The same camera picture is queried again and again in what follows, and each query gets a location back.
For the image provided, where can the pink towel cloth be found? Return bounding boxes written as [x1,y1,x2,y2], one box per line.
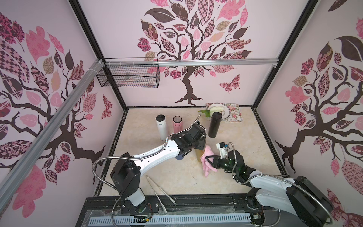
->
[200,145,217,177]

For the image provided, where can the gold thermos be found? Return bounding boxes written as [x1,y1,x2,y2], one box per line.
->
[195,149,204,163]

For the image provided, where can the blue thermos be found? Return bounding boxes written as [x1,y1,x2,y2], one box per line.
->
[175,152,184,160]

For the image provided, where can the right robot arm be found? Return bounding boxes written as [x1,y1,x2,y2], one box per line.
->
[201,150,334,227]

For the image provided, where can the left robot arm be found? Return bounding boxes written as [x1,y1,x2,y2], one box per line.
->
[110,123,206,207]

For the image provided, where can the pink thermos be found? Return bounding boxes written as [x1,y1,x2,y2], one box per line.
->
[173,116,183,134]

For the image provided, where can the white thermos black lid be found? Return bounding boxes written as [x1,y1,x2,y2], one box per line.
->
[156,114,169,141]

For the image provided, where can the toy napa cabbage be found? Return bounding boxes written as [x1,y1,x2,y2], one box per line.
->
[209,106,225,115]

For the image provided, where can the white round plate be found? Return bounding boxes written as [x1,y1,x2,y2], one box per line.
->
[207,103,231,120]

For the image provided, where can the floral rectangular tray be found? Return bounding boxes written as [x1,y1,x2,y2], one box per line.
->
[206,103,243,122]

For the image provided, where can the metal tongs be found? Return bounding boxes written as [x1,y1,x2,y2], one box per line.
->
[143,176,176,214]

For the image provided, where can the horizontal aluminium back bar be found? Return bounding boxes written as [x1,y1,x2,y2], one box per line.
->
[105,58,279,67]

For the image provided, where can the diagonal aluminium left bar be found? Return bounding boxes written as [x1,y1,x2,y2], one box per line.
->
[1,59,104,211]

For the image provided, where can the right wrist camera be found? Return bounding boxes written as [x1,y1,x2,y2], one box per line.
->
[216,142,228,159]

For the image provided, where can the left metal cable conduit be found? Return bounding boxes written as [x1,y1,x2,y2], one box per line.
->
[91,114,202,194]

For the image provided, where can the black wire basket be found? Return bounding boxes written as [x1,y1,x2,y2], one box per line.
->
[97,57,161,89]

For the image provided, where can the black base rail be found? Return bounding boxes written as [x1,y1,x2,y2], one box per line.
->
[75,191,321,227]

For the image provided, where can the white slotted cable duct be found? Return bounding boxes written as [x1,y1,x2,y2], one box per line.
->
[87,213,251,227]

